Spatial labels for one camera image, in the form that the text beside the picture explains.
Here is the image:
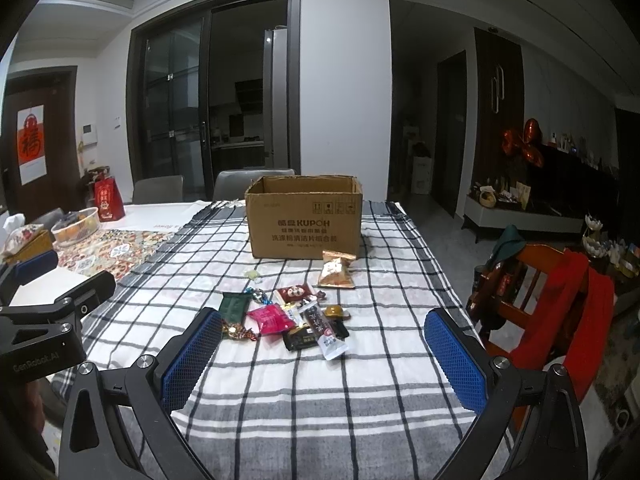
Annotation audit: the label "blue candy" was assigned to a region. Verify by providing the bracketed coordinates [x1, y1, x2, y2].
[244, 287, 271, 306]

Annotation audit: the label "silver black snack bar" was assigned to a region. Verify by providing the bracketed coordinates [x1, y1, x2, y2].
[300, 301, 348, 361]

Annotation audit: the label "red gold candy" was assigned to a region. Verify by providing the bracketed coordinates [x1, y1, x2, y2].
[222, 322, 258, 341]

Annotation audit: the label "glass bowl with snacks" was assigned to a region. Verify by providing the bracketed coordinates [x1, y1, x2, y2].
[51, 207, 101, 247]

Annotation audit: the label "tissue box with cover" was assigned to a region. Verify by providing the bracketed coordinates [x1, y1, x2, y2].
[1, 214, 53, 263]

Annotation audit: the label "patterned floral table runner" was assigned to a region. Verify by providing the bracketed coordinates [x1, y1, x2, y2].
[58, 229, 172, 281]

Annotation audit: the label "red gift bag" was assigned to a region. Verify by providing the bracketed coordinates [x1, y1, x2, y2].
[94, 177, 125, 222]

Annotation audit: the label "red jacket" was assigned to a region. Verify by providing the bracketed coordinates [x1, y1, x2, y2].
[510, 250, 614, 400]

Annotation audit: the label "red wooden chair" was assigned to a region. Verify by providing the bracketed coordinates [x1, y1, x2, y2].
[466, 243, 586, 370]

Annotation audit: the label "grey dining chair left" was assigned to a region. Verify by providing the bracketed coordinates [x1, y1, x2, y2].
[132, 176, 183, 205]

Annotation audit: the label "grey dining chair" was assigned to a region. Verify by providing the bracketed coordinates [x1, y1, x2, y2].
[213, 169, 295, 200]
[132, 176, 183, 205]

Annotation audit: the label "dark green snack packet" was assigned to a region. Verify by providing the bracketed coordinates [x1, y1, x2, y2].
[218, 292, 253, 324]

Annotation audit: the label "red fu door poster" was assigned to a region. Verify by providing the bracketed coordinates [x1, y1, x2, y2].
[16, 104, 47, 185]

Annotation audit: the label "pale green small candy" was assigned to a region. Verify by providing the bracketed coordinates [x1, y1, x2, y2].
[245, 270, 262, 281]

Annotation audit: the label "grey dining chair right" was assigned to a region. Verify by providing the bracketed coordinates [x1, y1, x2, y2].
[213, 169, 295, 200]

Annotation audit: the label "pink snack packet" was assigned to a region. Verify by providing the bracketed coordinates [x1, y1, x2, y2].
[247, 304, 296, 335]

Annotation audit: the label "green cloth on chair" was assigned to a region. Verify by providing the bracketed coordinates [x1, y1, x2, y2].
[486, 224, 527, 269]

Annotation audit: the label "red white candy packet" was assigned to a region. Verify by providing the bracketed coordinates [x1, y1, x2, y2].
[276, 283, 326, 304]

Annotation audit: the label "brown cardboard box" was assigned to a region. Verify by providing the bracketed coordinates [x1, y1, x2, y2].
[244, 176, 362, 259]

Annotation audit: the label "black gold snack bar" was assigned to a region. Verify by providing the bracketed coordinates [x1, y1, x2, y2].
[282, 318, 349, 351]

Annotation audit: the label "black white plaid tablecloth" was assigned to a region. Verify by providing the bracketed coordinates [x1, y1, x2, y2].
[82, 202, 475, 479]

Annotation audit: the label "white low tv cabinet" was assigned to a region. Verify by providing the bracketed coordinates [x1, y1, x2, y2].
[462, 196, 582, 240]

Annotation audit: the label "amber jelly cup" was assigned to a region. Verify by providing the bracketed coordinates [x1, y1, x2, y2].
[323, 304, 350, 321]

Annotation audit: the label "dark glass sliding door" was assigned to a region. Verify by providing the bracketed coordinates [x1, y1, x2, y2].
[126, 0, 302, 200]

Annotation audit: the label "orange snack packet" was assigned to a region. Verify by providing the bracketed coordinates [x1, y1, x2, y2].
[318, 250, 356, 289]

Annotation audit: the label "red foil balloons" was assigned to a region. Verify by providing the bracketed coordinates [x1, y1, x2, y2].
[501, 118, 542, 167]

